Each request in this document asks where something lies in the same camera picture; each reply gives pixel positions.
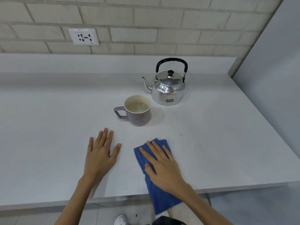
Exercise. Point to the purple ceramic mug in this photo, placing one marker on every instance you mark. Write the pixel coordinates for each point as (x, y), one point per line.
(138, 118)

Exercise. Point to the white shoe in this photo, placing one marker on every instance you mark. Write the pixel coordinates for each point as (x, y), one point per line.
(120, 220)
(163, 214)

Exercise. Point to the dark clothing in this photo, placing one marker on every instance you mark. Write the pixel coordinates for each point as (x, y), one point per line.
(167, 222)

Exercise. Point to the person's left thumb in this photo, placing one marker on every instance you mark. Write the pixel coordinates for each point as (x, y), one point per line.
(116, 150)

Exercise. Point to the person's right thumb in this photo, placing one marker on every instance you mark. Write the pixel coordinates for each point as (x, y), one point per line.
(149, 170)

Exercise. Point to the blue cloth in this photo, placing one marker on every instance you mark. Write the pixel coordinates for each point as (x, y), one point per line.
(160, 200)

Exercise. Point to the person's right little finger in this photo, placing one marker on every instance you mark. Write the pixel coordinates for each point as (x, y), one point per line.
(169, 153)

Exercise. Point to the person's left middle finger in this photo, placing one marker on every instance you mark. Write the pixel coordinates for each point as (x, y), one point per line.
(104, 137)

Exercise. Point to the person's left little finger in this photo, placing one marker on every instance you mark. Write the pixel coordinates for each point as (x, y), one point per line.
(90, 145)

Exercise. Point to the person's right forearm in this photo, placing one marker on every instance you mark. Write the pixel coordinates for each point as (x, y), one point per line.
(201, 206)

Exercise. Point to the silver metal kettle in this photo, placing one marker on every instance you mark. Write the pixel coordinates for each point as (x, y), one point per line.
(167, 94)

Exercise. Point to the silver kettle lid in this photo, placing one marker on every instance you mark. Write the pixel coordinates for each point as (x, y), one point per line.
(170, 78)

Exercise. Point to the white wall socket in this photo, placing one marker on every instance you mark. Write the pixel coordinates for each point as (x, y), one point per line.
(83, 36)

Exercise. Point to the person's right middle finger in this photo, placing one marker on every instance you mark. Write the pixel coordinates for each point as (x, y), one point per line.
(155, 150)

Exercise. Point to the person's right hand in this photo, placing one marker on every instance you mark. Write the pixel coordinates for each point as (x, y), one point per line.
(165, 172)

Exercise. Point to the person's left forearm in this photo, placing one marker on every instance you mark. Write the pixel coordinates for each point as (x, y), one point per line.
(76, 203)

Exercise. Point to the person's left hand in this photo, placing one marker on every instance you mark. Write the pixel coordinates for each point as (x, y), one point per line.
(98, 159)

